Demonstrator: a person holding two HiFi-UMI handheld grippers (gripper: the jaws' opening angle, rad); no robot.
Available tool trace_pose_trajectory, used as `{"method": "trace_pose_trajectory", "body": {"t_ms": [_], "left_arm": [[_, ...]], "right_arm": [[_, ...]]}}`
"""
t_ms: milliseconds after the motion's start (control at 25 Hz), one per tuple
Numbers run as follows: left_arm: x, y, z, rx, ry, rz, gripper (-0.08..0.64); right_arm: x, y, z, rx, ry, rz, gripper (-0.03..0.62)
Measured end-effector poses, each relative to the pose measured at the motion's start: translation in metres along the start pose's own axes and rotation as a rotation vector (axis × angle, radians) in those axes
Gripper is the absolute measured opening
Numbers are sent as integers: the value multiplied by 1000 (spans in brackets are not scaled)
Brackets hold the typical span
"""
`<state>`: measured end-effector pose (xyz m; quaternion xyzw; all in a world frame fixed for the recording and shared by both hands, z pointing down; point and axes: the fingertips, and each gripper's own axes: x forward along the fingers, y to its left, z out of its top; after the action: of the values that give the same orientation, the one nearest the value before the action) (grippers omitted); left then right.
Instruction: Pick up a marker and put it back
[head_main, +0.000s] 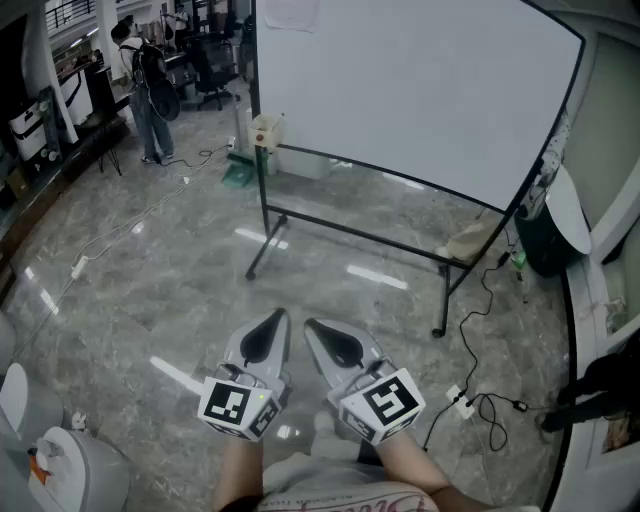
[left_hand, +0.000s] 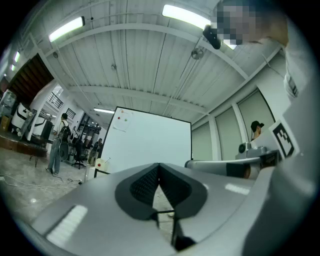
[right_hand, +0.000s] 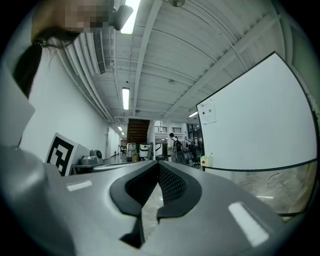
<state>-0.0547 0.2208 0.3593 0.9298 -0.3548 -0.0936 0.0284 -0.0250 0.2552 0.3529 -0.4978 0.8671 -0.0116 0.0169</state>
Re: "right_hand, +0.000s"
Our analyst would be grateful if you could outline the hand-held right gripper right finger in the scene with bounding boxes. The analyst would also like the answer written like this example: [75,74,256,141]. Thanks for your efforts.
[142,160,286,256]

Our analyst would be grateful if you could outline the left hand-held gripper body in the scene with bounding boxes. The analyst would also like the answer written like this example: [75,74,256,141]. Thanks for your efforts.
[44,132,91,177]

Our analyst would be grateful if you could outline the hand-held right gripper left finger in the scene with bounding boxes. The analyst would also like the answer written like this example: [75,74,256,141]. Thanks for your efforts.
[53,159,160,256]

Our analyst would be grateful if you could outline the cream box with red dot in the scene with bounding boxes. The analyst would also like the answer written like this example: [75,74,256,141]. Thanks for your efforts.
[200,154,215,169]

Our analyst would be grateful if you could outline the white partition board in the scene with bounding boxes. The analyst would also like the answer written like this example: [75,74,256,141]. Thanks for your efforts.
[195,51,319,173]

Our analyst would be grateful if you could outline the grey round machine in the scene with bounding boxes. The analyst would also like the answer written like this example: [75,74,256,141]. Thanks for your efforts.
[79,148,106,166]

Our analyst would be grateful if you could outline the white door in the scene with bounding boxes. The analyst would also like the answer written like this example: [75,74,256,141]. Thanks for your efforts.
[105,126,113,160]

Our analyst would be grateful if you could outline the person's white printed t-shirt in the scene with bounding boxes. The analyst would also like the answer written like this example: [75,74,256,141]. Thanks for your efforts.
[0,59,36,149]

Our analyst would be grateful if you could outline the brown staircase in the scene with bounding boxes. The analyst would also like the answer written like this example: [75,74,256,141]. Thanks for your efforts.
[126,118,151,145]

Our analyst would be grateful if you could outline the white appliance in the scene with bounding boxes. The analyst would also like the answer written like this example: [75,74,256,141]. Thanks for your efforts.
[138,142,151,161]

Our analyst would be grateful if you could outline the white ceiling air vent unit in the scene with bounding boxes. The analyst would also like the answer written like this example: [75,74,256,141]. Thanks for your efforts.
[85,28,107,76]

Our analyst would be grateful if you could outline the white paper sheet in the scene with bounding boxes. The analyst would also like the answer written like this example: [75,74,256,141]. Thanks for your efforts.
[198,98,217,125]

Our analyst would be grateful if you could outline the person's head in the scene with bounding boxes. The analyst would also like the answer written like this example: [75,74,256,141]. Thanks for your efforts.
[31,0,116,49]

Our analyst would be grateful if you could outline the black beaded hair tie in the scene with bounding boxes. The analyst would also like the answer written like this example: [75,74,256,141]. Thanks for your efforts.
[32,36,48,50]

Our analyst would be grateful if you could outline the grey head-worn camera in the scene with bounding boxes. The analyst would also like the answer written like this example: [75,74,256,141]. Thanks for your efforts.
[109,4,134,32]

